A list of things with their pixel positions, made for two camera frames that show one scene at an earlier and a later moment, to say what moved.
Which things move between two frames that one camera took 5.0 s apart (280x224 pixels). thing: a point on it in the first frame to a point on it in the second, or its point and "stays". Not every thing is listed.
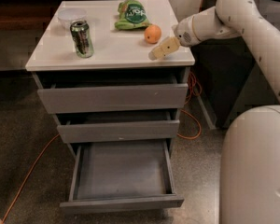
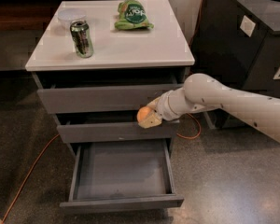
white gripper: (183, 34) to (162, 108)
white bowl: (66, 16) stays
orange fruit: (152, 34) to (143, 112)
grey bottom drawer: (122, 176) stays
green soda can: (82, 38) stays
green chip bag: (133, 15) stays
